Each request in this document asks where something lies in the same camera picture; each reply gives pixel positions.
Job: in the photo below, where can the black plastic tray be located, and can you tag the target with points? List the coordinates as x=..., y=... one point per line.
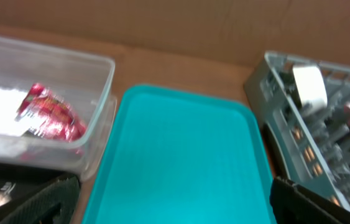
x=27, y=179

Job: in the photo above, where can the grey plastic dish rack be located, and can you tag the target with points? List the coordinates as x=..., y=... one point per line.
x=313, y=150

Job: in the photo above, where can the red snack wrapper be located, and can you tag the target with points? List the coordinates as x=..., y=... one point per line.
x=47, y=115

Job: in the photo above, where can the white bowl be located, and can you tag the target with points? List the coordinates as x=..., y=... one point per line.
x=310, y=86

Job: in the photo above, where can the teal serving tray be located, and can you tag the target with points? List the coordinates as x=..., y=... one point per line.
x=179, y=157

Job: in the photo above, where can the clear plastic bin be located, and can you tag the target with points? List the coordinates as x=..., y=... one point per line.
x=82, y=80

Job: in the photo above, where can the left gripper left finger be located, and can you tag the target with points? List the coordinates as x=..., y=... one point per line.
x=53, y=202

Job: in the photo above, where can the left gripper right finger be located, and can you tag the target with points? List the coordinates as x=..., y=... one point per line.
x=293, y=204

